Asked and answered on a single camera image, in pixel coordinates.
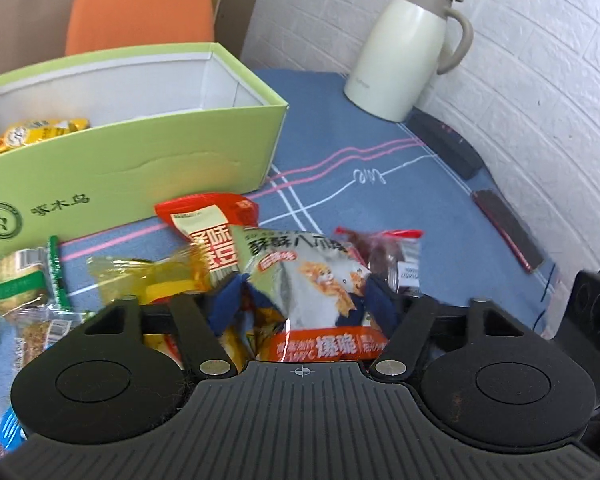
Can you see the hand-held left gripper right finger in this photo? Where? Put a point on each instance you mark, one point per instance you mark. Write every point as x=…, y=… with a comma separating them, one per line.
x=380, y=305

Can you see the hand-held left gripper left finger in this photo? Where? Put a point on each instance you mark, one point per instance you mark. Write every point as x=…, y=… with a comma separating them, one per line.
x=227, y=305

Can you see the clear red-edged dates packet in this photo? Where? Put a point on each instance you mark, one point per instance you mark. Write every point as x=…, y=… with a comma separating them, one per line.
x=382, y=255

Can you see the grey and orange snack packet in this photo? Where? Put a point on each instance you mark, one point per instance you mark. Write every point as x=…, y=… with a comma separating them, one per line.
x=305, y=280

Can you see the clear yellow snack packet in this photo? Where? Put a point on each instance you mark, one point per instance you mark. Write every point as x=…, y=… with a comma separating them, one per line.
x=130, y=275

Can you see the green cardboard box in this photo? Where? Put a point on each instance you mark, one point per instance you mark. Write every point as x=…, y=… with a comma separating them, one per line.
x=130, y=180

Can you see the red bean snack packet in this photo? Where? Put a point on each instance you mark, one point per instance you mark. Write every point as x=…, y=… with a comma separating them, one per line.
x=200, y=215

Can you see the blue checked tablecloth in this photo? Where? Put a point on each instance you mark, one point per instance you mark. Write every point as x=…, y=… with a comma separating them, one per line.
x=380, y=185

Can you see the phone with red case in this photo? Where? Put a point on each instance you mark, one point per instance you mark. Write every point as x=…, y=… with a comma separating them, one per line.
x=510, y=230

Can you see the black rectangular device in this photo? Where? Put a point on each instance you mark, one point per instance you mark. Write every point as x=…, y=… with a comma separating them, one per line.
x=447, y=145

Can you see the clear sesame cookie packet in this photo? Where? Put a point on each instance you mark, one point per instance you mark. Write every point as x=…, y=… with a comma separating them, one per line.
x=35, y=335

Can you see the green-edged cookie packet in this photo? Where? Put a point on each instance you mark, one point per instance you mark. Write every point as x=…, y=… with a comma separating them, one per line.
x=15, y=280

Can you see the white thermos jug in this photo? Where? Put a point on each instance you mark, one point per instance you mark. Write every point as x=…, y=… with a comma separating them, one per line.
x=395, y=60

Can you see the blue snack packet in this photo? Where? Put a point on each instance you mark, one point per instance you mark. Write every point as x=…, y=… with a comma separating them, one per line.
x=10, y=432

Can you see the yellow printed snack packet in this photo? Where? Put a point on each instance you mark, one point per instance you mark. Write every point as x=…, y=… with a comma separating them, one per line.
x=35, y=132

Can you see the orange chair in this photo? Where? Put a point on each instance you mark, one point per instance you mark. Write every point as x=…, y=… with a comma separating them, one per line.
x=140, y=10

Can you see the brown cardboard box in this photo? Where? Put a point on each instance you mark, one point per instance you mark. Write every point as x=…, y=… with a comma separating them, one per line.
x=25, y=5

